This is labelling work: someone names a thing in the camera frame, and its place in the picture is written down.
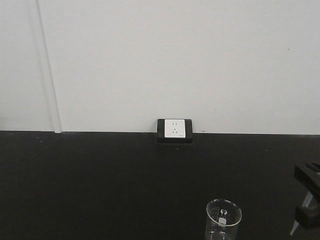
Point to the black socket mounting box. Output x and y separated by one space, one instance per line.
160 138

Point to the clear glass beaker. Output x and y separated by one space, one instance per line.
223 220

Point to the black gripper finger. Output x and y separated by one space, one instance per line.
308 218
308 175

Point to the white wall power socket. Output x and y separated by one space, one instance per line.
174 128

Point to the clear plastic pipette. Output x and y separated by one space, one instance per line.
306 203

